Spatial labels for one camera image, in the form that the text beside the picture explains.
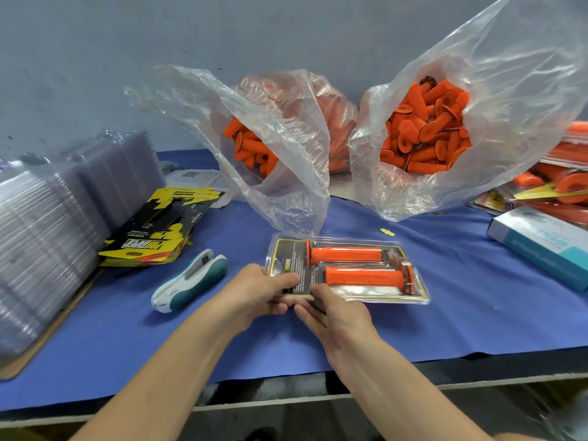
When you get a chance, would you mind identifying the person's left hand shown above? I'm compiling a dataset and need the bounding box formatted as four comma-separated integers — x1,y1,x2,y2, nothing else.
206,263,301,334

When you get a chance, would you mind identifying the person's right hand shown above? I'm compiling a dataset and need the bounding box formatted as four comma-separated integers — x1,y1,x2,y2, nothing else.
292,282,382,366

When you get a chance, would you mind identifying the teal hand stapler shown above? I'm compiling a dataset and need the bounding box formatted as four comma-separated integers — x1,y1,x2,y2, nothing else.
151,249,229,314

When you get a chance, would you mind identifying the stack of clear blister shells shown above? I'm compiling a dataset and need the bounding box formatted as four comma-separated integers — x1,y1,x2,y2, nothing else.
0,131,168,359

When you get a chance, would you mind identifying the person's right forearm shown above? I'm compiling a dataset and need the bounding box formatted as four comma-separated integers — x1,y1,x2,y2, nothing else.
340,335,543,441

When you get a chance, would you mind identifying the person's left forearm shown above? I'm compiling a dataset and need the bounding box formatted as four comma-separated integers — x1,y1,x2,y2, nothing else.
72,312,244,441

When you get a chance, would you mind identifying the stack of yellow black cards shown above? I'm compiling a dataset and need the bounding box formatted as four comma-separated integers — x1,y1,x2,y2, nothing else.
98,186,226,268

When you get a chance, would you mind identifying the white printed paper sheet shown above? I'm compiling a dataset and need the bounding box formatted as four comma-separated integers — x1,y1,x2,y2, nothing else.
165,170,235,209

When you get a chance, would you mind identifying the teal white cardboard box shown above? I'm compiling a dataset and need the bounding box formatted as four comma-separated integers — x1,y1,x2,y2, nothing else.
487,206,588,292

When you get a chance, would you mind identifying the large clear plastic bag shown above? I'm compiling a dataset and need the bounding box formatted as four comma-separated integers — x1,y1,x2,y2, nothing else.
349,0,588,223

